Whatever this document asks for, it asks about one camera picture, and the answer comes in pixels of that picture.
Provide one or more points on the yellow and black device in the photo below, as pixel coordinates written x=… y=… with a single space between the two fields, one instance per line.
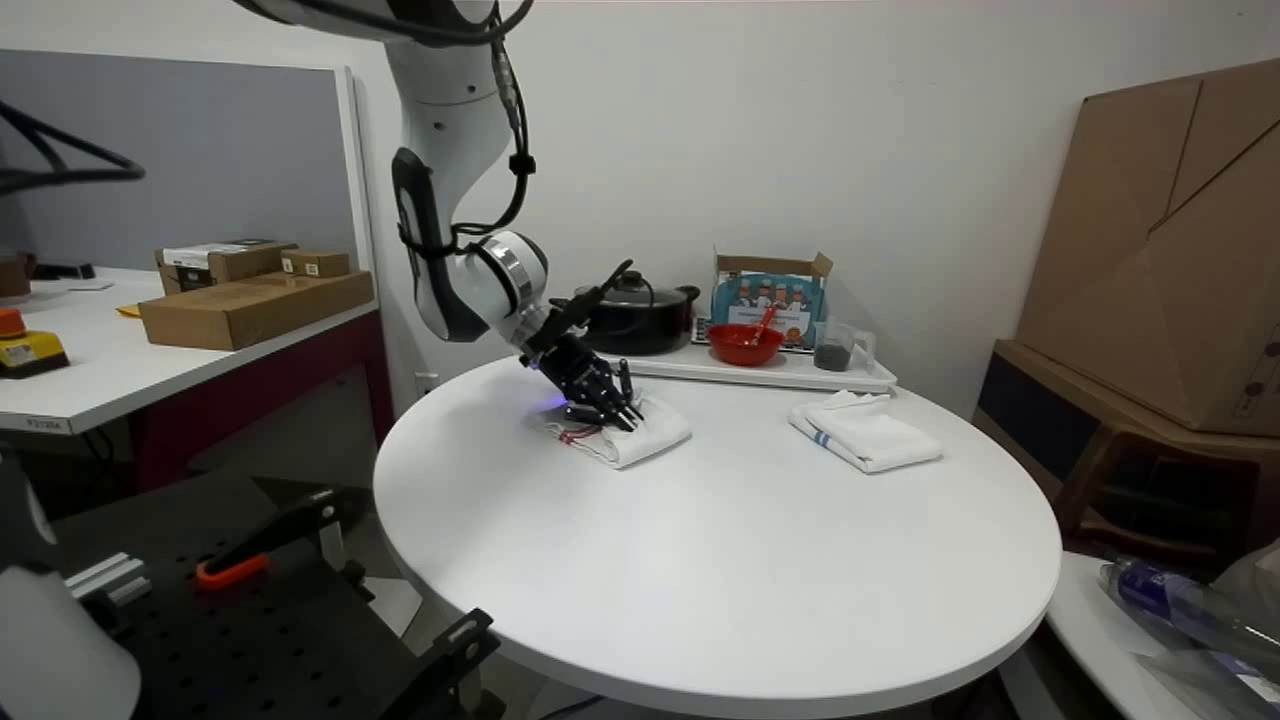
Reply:
x=28 y=354

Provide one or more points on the black toggle clamp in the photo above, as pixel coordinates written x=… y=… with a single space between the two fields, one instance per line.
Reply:
x=452 y=662

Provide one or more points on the black cooking pot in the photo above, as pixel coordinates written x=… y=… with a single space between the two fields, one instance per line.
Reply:
x=647 y=322

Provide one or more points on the red plastic spoon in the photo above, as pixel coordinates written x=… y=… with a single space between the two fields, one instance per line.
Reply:
x=764 y=324

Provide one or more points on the large brown cardboard box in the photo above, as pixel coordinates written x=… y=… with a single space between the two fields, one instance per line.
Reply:
x=1161 y=253

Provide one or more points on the brown wooden stand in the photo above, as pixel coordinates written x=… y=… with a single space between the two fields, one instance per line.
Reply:
x=1104 y=464

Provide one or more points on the flat wooden box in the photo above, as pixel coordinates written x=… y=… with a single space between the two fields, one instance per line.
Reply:
x=254 y=310

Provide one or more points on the small dark grey cube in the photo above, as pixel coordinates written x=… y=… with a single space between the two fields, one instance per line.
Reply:
x=835 y=357

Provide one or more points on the grey partition panel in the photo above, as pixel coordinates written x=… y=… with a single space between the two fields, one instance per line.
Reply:
x=202 y=162

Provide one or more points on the red and white towel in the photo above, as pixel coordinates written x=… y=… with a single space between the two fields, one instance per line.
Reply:
x=650 y=443

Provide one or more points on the small open cardboard box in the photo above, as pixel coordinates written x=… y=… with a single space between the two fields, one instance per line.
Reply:
x=223 y=261

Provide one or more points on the silver aluminium profile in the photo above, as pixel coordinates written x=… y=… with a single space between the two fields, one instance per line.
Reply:
x=107 y=577

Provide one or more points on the white rounded robot base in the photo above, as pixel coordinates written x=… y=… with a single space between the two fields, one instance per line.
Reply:
x=60 y=653

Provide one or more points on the blue striped white folded towel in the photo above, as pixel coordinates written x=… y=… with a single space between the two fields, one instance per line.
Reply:
x=864 y=437

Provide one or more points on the clear plastic bag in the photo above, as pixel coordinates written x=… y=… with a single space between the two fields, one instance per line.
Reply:
x=1186 y=622

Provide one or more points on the white desk with maroon frame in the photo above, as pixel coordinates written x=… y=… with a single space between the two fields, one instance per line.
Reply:
x=120 y=382

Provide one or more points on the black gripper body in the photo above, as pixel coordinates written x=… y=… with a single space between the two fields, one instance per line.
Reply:
x=569 y=360

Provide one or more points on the white board panel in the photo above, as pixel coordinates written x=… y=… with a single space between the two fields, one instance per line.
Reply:
x=1104 y=653

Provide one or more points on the red bowl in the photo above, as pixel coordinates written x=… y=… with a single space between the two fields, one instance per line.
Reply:
x=744 y=350

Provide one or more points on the black breadboard table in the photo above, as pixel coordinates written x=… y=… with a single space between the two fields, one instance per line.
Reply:
x=265 y=653

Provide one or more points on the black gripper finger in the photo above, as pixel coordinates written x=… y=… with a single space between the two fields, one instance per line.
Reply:
x=630 y=396
x=600 y=410

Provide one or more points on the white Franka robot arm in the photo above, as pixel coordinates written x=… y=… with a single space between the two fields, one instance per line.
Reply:
x=452 y=133

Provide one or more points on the small brown cardboard box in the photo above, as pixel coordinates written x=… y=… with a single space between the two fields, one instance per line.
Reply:
x=316 y=261

